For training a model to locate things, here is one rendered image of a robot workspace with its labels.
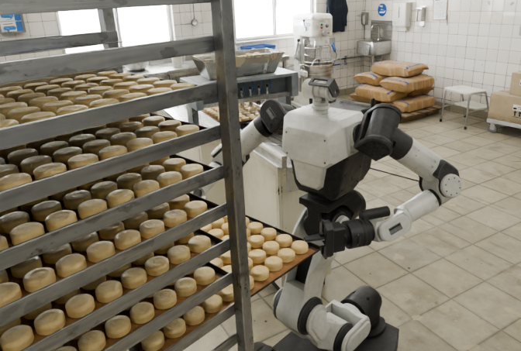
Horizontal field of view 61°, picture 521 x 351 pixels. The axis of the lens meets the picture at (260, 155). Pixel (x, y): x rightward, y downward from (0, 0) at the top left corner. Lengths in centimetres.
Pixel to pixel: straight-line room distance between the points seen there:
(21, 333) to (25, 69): 45
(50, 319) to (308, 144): 94
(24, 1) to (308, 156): 104
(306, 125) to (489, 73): 509
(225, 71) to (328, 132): 64
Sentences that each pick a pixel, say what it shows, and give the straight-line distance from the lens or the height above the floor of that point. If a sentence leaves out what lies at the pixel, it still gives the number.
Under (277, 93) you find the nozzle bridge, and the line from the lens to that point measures 301.
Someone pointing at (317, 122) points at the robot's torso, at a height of 127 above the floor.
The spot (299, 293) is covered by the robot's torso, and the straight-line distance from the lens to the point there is 170.
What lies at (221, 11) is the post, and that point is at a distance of 87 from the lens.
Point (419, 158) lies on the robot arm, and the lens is 149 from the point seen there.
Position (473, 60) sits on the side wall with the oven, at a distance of 657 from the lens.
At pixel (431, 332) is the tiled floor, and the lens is 262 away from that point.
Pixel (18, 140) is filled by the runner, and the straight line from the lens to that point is 73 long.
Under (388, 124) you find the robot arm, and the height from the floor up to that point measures 128.
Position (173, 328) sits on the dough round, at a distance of 110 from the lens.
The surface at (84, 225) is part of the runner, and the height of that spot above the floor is 132.
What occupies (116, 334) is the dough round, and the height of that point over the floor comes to 105.
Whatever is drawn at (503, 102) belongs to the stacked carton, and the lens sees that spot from 581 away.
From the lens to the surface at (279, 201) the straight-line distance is 236.
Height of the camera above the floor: 168
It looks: 20 degrees down
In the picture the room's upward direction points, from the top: 3 degrees counter-clockwise
